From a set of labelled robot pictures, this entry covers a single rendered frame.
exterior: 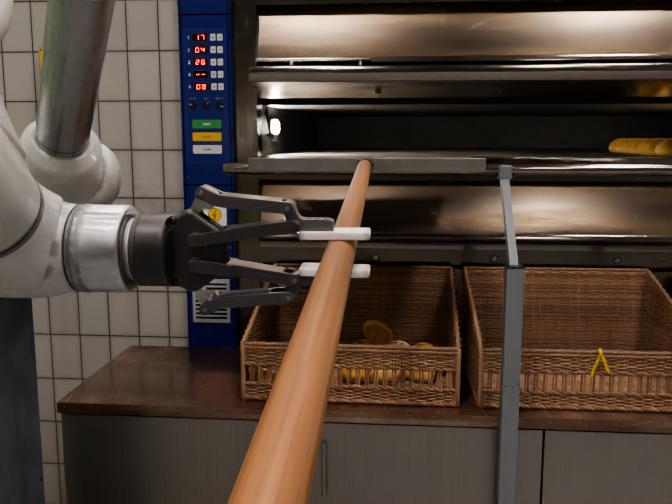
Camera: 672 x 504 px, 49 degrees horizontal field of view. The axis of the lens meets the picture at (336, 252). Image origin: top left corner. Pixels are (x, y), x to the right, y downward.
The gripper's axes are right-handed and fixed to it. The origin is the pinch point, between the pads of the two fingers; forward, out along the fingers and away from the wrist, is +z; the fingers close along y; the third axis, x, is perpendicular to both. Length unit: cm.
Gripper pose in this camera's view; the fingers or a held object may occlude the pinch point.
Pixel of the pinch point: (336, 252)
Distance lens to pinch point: 74.0
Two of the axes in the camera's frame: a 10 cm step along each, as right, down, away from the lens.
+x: -0.7, 2.1, -9.8
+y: 0.0, 9.8, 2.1
